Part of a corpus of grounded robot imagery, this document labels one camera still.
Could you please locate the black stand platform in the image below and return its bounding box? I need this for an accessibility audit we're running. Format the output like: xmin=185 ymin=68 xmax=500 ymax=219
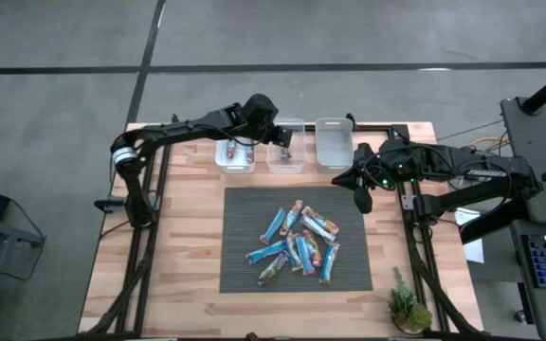
xmin=499 ymin=97 xmax=546 ymax=190

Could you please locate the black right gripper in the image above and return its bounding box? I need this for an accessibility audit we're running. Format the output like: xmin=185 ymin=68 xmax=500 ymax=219
xmin=332 ymin=141 xmax=391 ymax=191

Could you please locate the black side bracket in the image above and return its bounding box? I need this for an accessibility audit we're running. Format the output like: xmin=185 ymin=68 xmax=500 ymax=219
xmin=93 ymin=197 xmax=130 ymax=213

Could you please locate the blue olive granola bar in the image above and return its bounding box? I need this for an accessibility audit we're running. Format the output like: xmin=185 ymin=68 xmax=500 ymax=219
xmin=283 ymin=231 xmax=304 ymax=273

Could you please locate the white paper sheet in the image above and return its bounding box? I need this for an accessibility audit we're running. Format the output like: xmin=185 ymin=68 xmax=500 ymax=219
xmin=452 ymin=207 xmax=485 ymax=264

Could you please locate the potted green succulent plant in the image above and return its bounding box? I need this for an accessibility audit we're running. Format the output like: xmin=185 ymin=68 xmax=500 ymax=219
xmin=387 ymin=266 xmax=433 ymax=335

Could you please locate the blue orange granola bar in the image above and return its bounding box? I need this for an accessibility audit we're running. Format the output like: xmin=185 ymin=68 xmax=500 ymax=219
xmin=299 ymin=215 xmax=337 ymax=245
xmin=300 ymin=205 xmax=340 ymax=235
xmin=318 ymin=242 xmax=341 ymax=285

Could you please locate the white plastic bin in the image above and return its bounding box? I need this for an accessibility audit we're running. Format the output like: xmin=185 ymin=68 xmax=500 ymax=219
xmin=214 ymin=135 xmax=257 ymax=174

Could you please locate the grey woven mat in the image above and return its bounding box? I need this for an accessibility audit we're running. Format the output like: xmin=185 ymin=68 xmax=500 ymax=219
xmin=219 ymin=186 xmax=374 ymax=294

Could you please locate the blue purple granola bar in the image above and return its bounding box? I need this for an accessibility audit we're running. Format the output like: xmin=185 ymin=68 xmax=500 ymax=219
xmin=246 ymin=239 xmax=287 ymax=266

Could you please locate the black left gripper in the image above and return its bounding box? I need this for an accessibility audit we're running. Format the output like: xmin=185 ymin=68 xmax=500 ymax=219
xmin=266 ymin=125 xmax=296 ymax=155

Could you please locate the yellow cable bundle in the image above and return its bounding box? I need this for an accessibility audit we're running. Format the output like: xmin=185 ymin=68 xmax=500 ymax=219
xmin=462 ymin=135 xmax=506 ymax=153

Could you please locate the clear plastic bin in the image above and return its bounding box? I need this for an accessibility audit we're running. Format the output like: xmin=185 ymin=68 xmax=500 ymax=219
xmin=265 ymin=117 xmax=307 ymax=174

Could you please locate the black aluminium rig frame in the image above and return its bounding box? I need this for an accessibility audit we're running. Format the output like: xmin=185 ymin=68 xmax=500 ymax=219
xmin=78 ymin=121 xmax=482 ymax=340

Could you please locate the grey plastic bin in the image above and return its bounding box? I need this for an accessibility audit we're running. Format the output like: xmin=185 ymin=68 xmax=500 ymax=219
xmin=315 ymin=117 xmax=355 ymax=174

